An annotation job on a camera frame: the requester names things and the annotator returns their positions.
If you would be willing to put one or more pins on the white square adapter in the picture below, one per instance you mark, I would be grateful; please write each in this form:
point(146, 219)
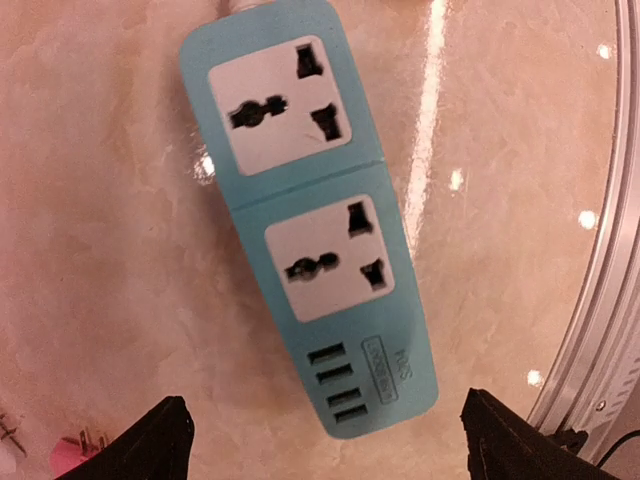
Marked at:
point(13, 453)

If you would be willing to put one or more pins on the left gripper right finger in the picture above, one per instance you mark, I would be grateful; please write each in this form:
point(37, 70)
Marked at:
point(501, 445)

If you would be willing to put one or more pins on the pink square adapter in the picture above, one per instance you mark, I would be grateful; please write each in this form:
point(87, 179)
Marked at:
point(71, 451)

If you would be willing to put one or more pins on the aluminium front rail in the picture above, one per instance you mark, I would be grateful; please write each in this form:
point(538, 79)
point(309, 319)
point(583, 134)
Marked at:
point(597, 366)

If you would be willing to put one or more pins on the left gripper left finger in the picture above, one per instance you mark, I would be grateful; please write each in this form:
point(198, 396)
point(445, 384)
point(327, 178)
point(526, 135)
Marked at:
point(157, 446)

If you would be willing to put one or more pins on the teal power strip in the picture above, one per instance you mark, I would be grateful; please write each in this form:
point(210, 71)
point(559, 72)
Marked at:
point(284, 116)

